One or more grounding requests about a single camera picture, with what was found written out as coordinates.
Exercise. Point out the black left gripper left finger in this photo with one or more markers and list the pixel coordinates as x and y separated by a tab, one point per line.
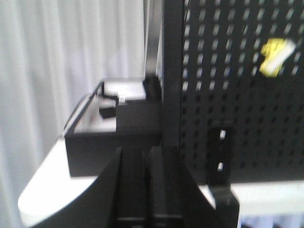
116	199

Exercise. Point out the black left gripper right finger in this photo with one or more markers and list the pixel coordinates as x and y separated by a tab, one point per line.
174	199

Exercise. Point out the left black table clamp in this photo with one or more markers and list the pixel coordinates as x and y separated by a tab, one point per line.
219	172

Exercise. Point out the white standing desk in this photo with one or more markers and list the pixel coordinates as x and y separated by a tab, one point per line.
262	204

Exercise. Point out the black open box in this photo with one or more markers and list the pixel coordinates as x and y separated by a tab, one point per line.
119	113

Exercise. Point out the black perforated pegboard panel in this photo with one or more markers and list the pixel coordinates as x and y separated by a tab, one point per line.
211	60

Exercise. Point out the white pleated curtain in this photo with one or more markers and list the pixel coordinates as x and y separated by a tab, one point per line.
52	54

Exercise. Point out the yellow toggle switch lower left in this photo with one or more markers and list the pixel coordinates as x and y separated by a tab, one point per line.
275	52

